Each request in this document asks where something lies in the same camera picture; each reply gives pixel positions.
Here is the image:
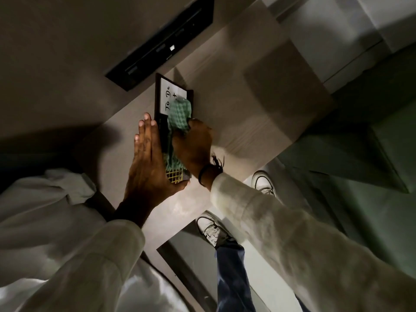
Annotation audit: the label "person's right hand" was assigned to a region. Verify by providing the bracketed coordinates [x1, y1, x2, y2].
[171, 118, 215, 181]

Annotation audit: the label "person's left hand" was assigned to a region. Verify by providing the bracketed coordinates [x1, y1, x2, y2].
[121, 113, 190, 215]

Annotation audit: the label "green checked cleaning cloth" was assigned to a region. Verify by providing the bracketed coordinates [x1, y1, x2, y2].
[162, 97, 193, 173]

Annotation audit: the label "dark framed white note board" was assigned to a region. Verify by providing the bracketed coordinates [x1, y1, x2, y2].
[154, 73, 195, 186]

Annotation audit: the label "person's right forearm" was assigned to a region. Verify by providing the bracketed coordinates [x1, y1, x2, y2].
[198, 166, 416, 312]

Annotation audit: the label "person's left forearm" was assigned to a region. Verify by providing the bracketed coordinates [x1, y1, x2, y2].
[18, 204, 154, 312]

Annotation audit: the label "white sneaker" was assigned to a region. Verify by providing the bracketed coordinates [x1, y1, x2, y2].
[196, 210, 237, 249]
[252, 170, 277, 197]

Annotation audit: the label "black recessed socket panel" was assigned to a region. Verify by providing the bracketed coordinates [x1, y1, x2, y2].
[105, 0, 216, 92]

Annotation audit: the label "blue jeans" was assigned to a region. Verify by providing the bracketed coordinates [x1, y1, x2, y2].
[214, 241, 313, 312]

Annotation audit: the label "white shirt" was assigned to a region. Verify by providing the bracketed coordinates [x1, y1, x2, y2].
[0, 168, 108, 312]

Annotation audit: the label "white cabinet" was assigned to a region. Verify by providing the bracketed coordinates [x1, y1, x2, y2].
[260, 0, 416, 94]

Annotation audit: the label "black cord wristband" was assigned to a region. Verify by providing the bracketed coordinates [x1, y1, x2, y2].
[197, 154, 226, 187]

